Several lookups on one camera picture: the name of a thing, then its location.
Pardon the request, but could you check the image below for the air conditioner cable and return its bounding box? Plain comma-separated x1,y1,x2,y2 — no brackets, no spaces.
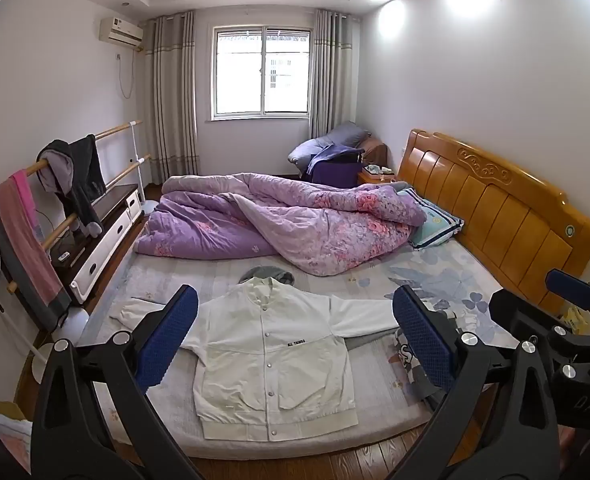
116,51,136,100

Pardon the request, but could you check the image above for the wooden nightstand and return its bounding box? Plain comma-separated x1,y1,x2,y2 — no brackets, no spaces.
357,164,397,187

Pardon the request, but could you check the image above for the brown chair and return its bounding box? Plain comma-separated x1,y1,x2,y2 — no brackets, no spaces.
357,135,388,167

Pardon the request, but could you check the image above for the dark hanging jacket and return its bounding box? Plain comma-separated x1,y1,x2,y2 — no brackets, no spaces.
36,133,106,237

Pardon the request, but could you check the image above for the window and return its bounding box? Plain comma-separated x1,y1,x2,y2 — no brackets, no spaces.
210,25,312,122

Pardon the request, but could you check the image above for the purple floral quilt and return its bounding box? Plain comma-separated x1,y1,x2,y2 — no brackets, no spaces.
134,172,428,277

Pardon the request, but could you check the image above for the yellow packet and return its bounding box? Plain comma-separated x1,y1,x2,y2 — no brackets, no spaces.
560,305,590,333

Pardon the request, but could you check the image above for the grey and pink towel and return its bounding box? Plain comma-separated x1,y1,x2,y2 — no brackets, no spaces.
0,170,73,331

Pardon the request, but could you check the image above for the grey striped curtain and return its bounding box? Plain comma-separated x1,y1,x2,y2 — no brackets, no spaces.
145,11,201,186
309,8,362,136

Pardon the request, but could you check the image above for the grey hoodie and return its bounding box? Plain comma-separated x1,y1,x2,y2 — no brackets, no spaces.
239,265,403,353

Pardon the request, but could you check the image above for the bed with floral sheet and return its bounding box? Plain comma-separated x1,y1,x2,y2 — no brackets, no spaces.
75,240,521,461

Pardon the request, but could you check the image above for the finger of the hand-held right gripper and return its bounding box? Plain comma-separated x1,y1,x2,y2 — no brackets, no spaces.
546,268,590,313
489,287,556,356

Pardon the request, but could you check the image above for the white button jacket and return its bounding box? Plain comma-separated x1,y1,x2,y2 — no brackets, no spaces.
109,276,411,442

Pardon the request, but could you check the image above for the white air conditioner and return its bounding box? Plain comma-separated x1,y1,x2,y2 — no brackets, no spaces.
99,16,144,52

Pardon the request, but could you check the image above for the wooden headboard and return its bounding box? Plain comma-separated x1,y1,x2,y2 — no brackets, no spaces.
397,129,590,316

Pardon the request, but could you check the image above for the purple cloth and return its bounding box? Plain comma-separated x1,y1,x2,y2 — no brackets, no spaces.
307,144,363,184

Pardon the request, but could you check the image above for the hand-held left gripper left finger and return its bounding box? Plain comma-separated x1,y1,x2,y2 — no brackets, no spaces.
30,284,206,480

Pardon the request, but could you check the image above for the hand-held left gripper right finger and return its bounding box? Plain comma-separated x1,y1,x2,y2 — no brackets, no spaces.
391,285,561,480

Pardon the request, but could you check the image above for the white printed knit sweater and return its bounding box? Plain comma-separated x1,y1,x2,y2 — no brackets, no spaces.
392,327,446,403

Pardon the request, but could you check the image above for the wooden bar clothes rack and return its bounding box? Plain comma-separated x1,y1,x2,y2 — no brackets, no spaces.
0,120,163,381

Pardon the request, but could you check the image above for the white and dark cabinet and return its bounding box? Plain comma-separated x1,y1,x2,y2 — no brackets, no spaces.
50,183,146,306

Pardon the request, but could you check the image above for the teal pillow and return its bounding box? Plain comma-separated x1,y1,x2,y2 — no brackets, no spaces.
409,199,465,251

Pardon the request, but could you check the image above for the chair with purple bedding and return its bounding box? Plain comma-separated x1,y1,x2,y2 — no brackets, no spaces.
288,121,373,181

